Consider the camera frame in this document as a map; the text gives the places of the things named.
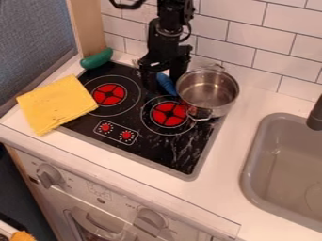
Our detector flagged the green toy vegetable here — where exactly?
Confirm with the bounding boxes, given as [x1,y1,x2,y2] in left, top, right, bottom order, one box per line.
[79,46,115,71]

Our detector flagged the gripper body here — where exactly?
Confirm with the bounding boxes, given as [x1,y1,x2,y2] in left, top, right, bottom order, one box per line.
[137,44,196,73]

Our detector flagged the yellow cloth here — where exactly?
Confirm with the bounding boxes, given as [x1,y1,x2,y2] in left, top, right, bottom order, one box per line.
[15,73,101,137]

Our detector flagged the tap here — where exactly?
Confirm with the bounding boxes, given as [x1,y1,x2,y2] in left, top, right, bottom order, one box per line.
[304,93,322,132]

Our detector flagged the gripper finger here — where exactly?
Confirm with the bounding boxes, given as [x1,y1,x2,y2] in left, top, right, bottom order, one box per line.
[169,61,193,87]
[139,69,161,96]

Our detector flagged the toy stove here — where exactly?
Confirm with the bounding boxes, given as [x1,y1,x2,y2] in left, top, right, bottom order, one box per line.
[56,60,228,183]

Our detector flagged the toy sink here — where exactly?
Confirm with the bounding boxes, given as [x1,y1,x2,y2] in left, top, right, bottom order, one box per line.
[238,112,322,233]

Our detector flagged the blue toy fork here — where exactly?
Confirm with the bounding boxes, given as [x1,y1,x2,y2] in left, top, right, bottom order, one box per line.
[155,72,181,97]

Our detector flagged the silver pot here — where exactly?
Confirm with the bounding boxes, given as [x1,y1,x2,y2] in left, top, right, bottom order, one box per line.
[174,63,241,122]

